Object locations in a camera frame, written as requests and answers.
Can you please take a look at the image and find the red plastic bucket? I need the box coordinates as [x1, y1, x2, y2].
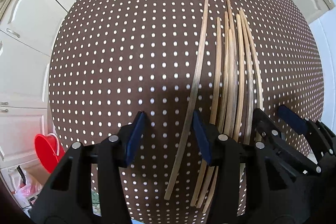
[34, 133, 65, 173]

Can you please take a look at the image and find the brown polka dot tablecloth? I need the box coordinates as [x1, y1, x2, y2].
[49, 0, 324, 223]

